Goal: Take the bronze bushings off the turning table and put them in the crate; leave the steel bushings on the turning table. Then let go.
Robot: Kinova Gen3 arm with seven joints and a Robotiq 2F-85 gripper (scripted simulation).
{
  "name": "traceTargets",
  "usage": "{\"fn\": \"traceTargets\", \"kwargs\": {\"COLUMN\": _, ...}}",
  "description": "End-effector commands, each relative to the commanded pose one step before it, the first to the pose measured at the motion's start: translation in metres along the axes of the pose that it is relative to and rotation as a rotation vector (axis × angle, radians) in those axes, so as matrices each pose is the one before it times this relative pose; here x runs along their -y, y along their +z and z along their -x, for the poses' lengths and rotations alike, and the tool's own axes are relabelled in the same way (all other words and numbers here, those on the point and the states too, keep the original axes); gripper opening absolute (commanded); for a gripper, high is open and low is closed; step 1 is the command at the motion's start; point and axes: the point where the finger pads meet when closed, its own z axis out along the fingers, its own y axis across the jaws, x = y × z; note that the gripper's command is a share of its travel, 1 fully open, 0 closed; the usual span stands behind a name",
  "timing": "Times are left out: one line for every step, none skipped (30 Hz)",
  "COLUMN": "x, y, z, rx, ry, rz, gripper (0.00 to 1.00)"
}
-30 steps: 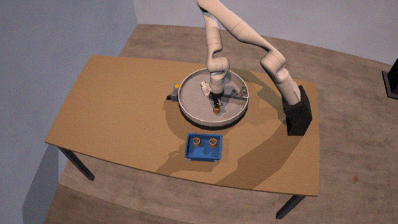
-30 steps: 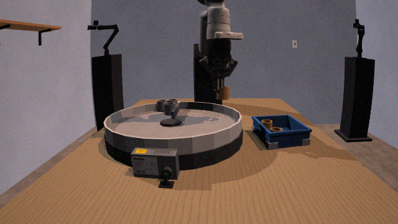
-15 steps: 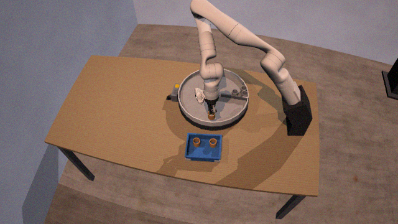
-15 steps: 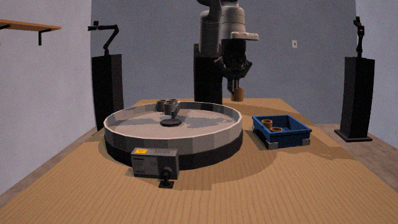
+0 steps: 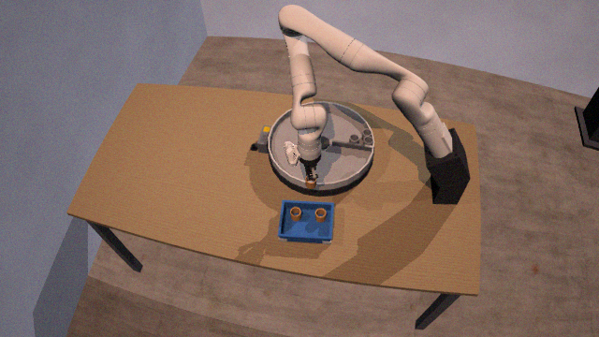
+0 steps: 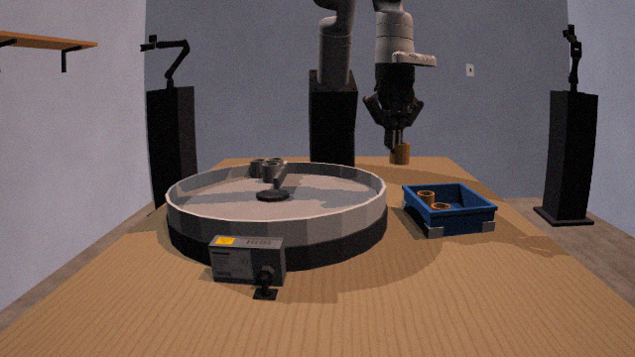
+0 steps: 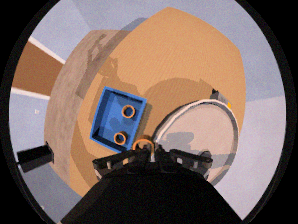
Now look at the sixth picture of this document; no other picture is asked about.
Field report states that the dark blue open crate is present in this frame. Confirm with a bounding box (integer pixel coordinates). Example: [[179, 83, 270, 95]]
[[402, 182, 498, 239]]

